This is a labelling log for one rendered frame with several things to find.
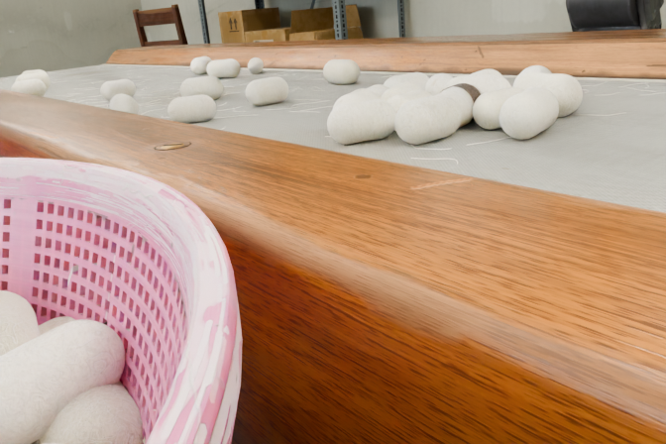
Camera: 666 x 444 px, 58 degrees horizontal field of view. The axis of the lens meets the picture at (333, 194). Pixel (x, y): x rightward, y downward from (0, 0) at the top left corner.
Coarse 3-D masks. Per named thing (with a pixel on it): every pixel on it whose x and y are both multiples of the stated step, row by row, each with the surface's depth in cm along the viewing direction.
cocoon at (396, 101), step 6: (414, 90) 31; (420, 90) 31; (396, 96) 30; (402, 96) 30; (408, 96) 30; (414, 96) 30; (420, 96) 31; (426, 96) 31; (390, 102) 30; (396, 102) 30; (402, 102) 30; (396, 108) 30
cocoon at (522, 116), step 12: (516, 96) 26; (528, 96) 26; (540, 96) 26; (552, 96) 27; (504, 108) 26; (516, 108) 26; (528, 108) 26; (540, 108) 26; (552, 108) 27; (504, 120) 26; (516, 120) 26; (528, 120) 26; (540, 120) 26; (552, 120) 27; (516, 132) 26; (528, 132) 26
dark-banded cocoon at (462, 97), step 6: (444, 90) 30; (450, 90) 30; (456, 90) 30; (462, 90) 30; (480, 90) 31; (450, 96) 29; (456, 96) 29; (462, 96) 29; (468, 96) 30; (462, 102) 29; (468, 102) 29; (462, 108) 29; (468, 108) 29; (462, 114) 29; (468, 114) 30; (462, 120) 30; (468, 120) 30
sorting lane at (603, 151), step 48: (48, 96) 65; (96, 96) 61; (144, 96) 57; (240, 96) 50; (288, 96) 48; (336, 96) 45; (624, 96) 35; (336, 144) 29; (384, 144) 28; (432, 144) 28; (480, 144) 27; (528, 144) 26; (576, 144) 25; (624, 144) 25; (576, 192) 19; (624, 192) 19
